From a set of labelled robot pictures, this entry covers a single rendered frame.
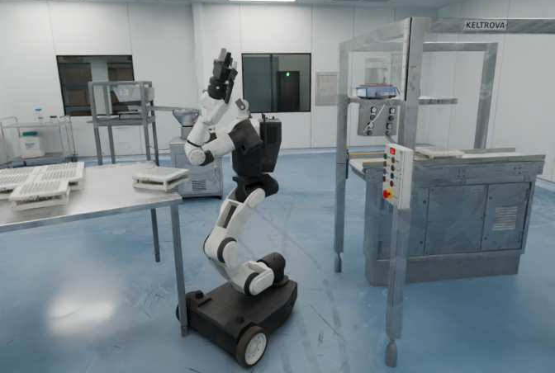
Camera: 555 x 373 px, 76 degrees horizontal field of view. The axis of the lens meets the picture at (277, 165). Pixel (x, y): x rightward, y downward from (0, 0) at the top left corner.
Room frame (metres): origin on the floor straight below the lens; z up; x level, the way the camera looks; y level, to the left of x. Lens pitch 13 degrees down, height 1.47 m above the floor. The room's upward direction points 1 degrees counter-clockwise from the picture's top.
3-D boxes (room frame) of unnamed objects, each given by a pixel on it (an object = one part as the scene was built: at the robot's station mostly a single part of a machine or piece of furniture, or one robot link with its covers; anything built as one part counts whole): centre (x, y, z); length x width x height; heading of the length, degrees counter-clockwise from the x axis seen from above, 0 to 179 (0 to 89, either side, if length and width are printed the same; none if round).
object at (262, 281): (2.02, 0.17, 0.28); 0.21 x 0.20 x 0.13; 140
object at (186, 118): (4.64, 1.09, 0.95); 0.49 x 0.36 x 0.37; 98
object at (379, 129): (2.30, -0.64, 1.22); 0.22 x 0.11 x 0.20; 97
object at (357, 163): (2.50, -1.20, 0.89); 1.35 x 0.25 x 0.05; 97
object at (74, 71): (6.86, 3.32, 1.43); 1.32 x 0.01 x 1.11; 98
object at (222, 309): (1.99, 0.19, 0.19); 0.64 x 0.52 x 0.33; 140
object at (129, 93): (5.01, 1.86, 0.75); 1.43 x 1.06 x 1.50; 98
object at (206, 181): (4.59, 1.04, 0.38); 0.63 x 0.57 x 0.76; 98
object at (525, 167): (2.50, -1.20, 0.86); 1.30 x 0.29 x 0.10; 97
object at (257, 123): (2.03, 0.13, 1.13); 0.34 x 0.30 x 0.36; 4
